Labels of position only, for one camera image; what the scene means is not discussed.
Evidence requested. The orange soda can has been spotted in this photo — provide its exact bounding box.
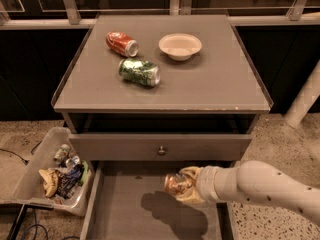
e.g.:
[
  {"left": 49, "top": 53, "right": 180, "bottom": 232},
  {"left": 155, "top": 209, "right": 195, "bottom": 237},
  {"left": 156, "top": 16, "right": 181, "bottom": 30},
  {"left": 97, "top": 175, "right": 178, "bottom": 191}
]
[{"left": 164, "top": 173, "right": 193, "bottom": 196}]

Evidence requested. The clear plastic bin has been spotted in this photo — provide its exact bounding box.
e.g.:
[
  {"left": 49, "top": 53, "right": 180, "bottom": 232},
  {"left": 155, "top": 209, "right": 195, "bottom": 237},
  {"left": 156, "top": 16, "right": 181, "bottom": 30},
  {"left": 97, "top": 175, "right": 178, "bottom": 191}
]
[{"left": 1, "top": 127, "right": 93, "bottom": 216}]

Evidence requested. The blue cable on floor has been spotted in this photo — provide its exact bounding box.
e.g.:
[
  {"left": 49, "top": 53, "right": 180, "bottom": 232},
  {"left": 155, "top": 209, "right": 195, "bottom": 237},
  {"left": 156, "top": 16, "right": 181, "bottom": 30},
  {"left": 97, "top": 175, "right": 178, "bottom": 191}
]
[{"left": 19, "top": 208, "right": 49, "bottom": 240}]

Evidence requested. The grey top drawer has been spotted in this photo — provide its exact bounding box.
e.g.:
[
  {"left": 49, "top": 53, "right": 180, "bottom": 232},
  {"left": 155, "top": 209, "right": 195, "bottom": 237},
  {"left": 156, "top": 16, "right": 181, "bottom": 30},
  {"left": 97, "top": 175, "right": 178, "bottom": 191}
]
[{"left": 69, "top": 133, "right": 252, "bottom": 161}]

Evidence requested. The dark snack bag in bin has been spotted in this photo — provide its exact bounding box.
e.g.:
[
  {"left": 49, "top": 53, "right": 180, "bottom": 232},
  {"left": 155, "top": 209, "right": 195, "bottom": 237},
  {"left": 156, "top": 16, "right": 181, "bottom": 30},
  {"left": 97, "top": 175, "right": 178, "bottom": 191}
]
[{"left": 57, "top": 165, "right": 84, "bottom": 199}]

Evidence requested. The grey open middle drawer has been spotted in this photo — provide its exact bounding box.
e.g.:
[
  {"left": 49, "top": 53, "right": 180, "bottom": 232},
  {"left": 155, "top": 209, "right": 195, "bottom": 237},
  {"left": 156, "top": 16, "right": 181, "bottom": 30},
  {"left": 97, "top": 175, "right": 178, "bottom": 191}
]
[{"left": 80, "top": 161, "right": 236, "bottom": 240}]

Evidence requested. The red soda can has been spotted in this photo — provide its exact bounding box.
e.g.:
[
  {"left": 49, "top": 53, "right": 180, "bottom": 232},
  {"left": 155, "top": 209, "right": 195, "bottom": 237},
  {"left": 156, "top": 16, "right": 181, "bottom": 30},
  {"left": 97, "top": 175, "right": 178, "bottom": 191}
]
[{"left": 106, "top": 31, "right": 139, "bottom": 57}]

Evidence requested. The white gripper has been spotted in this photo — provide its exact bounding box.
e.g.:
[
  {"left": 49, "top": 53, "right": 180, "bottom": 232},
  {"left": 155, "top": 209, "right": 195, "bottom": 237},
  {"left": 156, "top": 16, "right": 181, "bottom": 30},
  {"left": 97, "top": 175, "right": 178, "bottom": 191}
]
[{"left": 176, "top": 166, "right": 220, "bottom": 204}]

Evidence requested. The black cable on floor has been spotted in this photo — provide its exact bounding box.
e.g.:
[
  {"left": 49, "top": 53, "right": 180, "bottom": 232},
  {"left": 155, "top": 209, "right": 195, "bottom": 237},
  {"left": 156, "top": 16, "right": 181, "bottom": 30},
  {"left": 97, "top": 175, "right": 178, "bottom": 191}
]
[{"left": 0, "top": 140, "right": 43, "bottom": 165}]

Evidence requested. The grey drawer cabinet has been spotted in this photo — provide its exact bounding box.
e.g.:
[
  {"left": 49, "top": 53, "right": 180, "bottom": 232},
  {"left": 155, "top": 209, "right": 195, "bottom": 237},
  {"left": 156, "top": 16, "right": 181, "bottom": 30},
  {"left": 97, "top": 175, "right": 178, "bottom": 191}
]
[{"left": 50, "top": 14, "right": 275, "bottom": 240}]

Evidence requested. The green soda can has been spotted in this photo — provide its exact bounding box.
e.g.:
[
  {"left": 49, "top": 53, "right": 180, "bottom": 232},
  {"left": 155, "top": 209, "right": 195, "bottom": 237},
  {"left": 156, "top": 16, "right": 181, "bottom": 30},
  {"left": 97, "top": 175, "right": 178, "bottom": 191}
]
[{"left": 118, "top": 58, "right": 160, "bottom": 87}]

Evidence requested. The tan crumpled item in bin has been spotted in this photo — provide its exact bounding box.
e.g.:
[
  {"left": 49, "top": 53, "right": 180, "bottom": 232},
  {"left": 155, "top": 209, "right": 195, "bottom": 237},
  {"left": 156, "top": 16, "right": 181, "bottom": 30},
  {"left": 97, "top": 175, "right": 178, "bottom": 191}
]
[{"left": 39, "top": 169, "right": 59, "bottom": 198}]

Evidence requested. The small can in bin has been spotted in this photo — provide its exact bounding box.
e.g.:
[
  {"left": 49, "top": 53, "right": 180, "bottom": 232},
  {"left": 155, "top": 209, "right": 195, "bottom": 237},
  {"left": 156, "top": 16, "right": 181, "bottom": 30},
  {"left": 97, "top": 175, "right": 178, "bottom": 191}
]
[{"left": 53, "top": 144, "right": 70, "bottom": 164}]

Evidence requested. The white paper bowl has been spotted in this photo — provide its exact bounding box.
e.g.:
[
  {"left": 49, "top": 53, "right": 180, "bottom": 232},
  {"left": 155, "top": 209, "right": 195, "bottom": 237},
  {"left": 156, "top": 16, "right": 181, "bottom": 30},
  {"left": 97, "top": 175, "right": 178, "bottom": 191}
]
[{"left": 158, "top": 33, "right": 202, "bottom": 61}]

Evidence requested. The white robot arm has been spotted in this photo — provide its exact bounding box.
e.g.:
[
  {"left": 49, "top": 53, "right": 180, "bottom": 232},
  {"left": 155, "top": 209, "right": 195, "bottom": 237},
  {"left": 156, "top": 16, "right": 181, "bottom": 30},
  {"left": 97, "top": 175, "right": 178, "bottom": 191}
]
[{"left": 176, "top": 160, "right": 320, "bottom": 226}]

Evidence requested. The round metal drawer knob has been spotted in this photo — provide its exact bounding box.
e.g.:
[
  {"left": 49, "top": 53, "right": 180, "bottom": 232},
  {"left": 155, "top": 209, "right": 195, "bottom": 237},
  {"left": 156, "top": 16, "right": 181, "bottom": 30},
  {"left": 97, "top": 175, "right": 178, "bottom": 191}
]
[{"left": 157, "top": 146, "right": 166, "bottom": 156}]

